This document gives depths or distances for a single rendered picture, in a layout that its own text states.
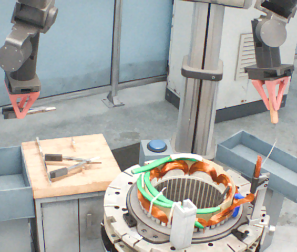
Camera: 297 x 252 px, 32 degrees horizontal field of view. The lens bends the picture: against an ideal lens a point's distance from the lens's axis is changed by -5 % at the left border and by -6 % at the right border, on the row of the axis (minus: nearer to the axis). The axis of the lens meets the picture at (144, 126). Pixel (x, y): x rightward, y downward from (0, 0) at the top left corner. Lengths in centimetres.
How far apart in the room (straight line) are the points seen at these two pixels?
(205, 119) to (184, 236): 59
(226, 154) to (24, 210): 50
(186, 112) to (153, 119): 208
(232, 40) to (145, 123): 78
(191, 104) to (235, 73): 203
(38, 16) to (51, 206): 41
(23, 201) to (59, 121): 235
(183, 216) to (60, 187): 33
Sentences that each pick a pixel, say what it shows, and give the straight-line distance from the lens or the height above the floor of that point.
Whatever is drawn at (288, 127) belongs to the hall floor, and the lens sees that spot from 370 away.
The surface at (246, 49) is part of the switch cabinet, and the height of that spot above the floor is 53.
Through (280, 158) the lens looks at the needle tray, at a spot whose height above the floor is 104.
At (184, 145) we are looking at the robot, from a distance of 151.
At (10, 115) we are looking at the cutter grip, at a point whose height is 117.
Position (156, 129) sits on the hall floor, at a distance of 343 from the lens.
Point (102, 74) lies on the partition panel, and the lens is 357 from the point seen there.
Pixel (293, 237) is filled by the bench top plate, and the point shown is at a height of 78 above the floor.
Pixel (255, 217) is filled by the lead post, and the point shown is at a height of 111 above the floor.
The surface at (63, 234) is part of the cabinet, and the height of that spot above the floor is 92.
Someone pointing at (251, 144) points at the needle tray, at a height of 104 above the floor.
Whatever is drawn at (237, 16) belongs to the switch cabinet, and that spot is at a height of 75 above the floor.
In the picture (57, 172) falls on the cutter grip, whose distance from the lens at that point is 112.
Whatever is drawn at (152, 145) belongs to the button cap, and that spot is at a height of 104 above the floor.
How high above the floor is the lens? 174
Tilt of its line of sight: 30 degrees down
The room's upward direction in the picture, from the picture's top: 4 degrees clockwise
